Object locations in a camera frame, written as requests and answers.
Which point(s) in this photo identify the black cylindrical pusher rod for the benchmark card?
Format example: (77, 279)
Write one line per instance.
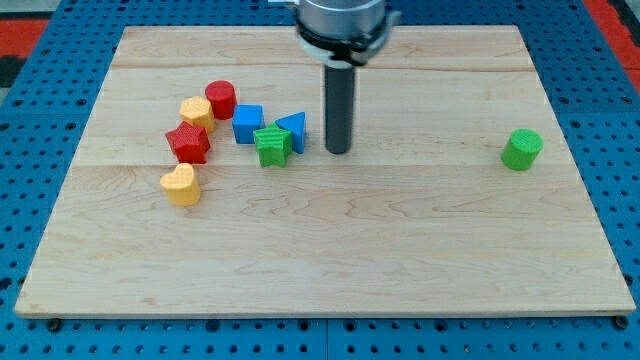
(339, 98)

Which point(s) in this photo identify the green cylinder block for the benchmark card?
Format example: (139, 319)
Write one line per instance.
(521, 149)

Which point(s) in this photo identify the blue triangle block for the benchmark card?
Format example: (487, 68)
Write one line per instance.
(296, 124)

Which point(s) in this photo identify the green star block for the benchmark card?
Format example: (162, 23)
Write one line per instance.
(273, 145)

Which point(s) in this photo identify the blue cube block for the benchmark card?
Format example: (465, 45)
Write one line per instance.
(246, 120)

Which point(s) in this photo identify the red cylinder block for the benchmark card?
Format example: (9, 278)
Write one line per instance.
(222, 97)

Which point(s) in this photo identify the yellow hexagon block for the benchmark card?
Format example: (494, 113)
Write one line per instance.
(197, 111)

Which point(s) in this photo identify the red star block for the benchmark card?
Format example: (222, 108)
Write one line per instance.
(189, 143)

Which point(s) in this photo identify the wooden board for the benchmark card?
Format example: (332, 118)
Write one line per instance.
(420, 219)

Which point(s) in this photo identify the yellow heart block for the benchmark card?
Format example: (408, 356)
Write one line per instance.
(181, 186)

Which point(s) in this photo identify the blue perforated mat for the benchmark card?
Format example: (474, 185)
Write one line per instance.
(49, 103)

